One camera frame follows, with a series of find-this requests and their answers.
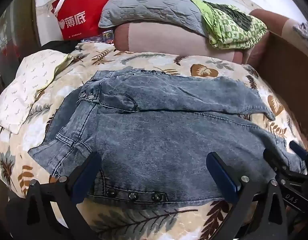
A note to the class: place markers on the white small-print pillow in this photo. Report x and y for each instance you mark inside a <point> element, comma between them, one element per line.
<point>26,87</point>

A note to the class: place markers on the colourful printed packet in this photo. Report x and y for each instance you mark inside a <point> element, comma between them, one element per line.
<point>104,35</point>

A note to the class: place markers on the grey quilted pillow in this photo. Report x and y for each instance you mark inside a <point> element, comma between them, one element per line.
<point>149,5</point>

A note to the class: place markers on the blue denim pants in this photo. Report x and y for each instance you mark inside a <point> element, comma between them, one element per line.
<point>156,140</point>

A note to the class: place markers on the leaf print blanket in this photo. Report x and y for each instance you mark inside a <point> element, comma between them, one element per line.
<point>169,63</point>

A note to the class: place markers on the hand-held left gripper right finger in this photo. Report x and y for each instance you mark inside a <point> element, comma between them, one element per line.
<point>222,177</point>

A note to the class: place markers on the grey floral cloth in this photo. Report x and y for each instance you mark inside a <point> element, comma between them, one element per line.
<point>305,33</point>

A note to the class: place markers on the brown cardboard box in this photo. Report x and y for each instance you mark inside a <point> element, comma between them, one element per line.
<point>289,75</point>

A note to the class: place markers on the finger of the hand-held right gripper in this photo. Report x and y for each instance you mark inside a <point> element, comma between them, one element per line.
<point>274,161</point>
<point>298,151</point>

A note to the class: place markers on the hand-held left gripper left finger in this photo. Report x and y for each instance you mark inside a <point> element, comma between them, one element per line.
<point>87,175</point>

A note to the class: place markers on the green patterned cloth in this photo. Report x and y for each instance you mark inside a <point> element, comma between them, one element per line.
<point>231,30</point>

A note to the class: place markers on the black cloth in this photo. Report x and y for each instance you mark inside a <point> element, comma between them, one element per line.
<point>58,46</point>

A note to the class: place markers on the glossy wooden cabinet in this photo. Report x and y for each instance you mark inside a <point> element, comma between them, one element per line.
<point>11,47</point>

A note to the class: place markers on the pink plush cushion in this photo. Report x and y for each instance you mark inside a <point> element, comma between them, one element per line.
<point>169,40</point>

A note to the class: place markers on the red shopping bag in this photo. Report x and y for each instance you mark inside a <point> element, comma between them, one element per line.
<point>79,17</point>

